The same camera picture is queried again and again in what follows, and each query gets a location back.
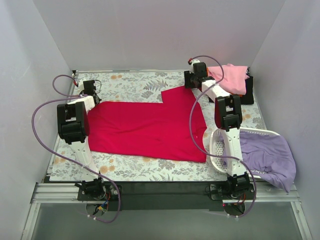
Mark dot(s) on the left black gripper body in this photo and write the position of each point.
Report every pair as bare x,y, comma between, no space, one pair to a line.
96,99

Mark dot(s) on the aluminium frame rail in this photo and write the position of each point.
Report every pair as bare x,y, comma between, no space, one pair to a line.
66,191

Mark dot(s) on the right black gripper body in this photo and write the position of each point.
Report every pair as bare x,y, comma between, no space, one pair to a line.
188,80

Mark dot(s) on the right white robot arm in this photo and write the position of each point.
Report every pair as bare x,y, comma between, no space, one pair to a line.
228,119

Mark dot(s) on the red t-shirt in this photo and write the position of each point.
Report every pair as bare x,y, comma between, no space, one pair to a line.
170,130

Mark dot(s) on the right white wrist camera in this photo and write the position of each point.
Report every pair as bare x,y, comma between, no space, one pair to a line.
191,63

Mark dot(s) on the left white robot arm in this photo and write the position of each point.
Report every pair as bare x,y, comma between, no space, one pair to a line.
73,128

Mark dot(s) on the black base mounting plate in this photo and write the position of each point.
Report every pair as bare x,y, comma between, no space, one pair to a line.
171,195

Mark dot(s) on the black folded t-shirt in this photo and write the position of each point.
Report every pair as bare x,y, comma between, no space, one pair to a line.
248,99

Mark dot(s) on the pink folded t-shirt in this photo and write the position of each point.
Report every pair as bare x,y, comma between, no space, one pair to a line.
234,80

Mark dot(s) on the lavender t-shirt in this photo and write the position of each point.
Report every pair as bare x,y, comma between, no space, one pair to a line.
270,157

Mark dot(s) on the white perforated basket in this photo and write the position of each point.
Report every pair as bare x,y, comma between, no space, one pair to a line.
217,152

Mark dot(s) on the floral patterned table mat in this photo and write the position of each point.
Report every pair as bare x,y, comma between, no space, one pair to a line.
146,87

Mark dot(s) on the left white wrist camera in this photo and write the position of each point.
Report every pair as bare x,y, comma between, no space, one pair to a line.
79,84

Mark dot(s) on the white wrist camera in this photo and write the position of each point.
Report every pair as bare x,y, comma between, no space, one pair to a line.
79,84
191,63

